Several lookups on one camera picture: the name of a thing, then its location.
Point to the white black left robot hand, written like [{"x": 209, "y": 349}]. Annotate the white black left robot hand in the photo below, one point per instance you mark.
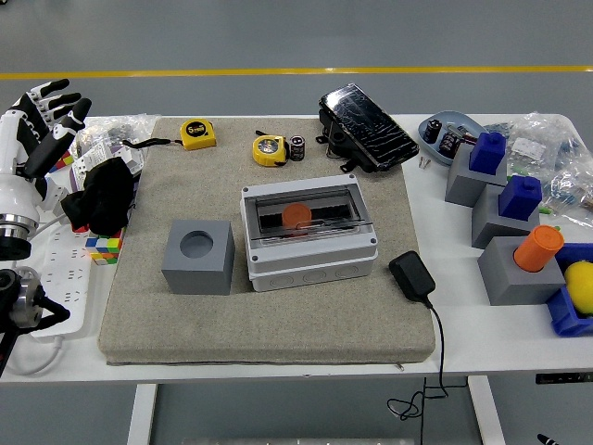
[{"x": 18, "y": 185}]

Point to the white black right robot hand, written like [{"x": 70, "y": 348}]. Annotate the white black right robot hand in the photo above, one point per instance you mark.
[{"x": 549, "y": 439}]

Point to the orange cylinder battery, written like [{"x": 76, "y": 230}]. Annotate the orange cylinder battery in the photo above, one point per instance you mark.
[
  {"x": 539, "y": 248},
  {"x": 296, "y": 214}
]

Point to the grey junction box clear lid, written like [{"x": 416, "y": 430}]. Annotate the grey junction box clear lid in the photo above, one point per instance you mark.
[{"x": 315, "y": 269}]

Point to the blue square battery block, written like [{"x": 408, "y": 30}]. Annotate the blue square battery block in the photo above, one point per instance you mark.
[
  {"x": 519, "y": 199},
  {"x": 486, "y": 153}
]

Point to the black table control panel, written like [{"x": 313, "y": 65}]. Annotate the black table control panel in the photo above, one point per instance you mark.
[{"x": 563, "y": 377}]

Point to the white table leg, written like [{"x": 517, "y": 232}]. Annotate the white table leg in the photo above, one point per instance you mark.
[
  {"x": 486, "y": 412},
  {"x": 141, "y": 412}
]

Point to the clear pen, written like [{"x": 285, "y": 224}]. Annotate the clear pen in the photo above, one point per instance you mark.
[{"x": 78, "y": 146}]

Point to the white purple breaker module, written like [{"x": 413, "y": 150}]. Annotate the white purple breaker module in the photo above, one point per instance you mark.
[{"x": 92, "y": 157}]

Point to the black cloth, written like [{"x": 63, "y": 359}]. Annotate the black cloth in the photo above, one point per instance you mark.
[{"x": 99, "y": 194}]

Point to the white power strip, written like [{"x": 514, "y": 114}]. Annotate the white power strip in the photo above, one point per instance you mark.
[{"x": 65, "y": 278}]

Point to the clear bag of parts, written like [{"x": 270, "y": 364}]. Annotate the clear bag of parts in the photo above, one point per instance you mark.
[
  {"x": 537, "y": 136},
  {"x": 116, "y": 127},
  {"x": 572, "y": 194}
]

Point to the blue plastic bin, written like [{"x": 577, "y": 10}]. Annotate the blue plastic bin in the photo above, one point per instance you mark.
[{"x": 565, "y": 317}]

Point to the yellow lemon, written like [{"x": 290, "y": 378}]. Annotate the yellow lemon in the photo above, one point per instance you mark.
[{"x": 581, "y": 285}]

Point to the grey holder block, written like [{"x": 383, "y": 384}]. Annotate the grey holder block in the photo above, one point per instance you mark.
[
  {"x": 488, "y": 227},
  {"x": 509, "y": 285},
  {"x": 461, "y": 183}
]

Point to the grey block with round hole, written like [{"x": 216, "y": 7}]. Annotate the grey block with round hole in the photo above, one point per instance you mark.
[{"x": 199, "y": 278}]

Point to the black power adapter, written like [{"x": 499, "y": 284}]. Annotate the black power adapter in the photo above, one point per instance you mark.
[{"x": 411, "y": 275}]

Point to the yellow tape measure black face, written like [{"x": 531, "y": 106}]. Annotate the yellow tape measure black face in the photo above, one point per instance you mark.
[{"x": 268, "y": 149}]

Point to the black capacitor with red band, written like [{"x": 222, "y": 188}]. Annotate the black capacitor with red band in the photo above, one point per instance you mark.
[{"x": 297, "y": 147}]

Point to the grey-brown fabric mat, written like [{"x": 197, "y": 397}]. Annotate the grey-brown fabric mat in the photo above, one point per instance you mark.
[{"x": 278, "y": 324}]

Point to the blue-grey oval tray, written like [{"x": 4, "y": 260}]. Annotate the blue-grey oval tray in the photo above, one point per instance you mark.
[{"x": 447, "y": 118}]

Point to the black enclosure with cracked lid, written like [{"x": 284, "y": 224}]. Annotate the black enclosure with cracked lid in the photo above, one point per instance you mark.
[{"x": 370, "y": 127}]

